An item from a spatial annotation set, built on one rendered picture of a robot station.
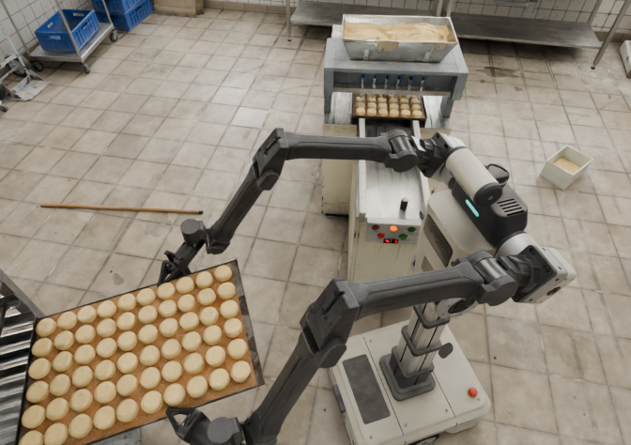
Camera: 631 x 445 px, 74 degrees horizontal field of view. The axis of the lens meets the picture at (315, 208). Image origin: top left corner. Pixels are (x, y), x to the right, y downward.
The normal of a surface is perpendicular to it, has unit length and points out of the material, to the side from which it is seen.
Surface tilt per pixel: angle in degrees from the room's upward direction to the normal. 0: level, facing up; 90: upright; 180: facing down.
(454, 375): 0
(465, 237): 0
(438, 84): 90
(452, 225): 0
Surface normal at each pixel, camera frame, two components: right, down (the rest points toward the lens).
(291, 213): 0.00, -0.68
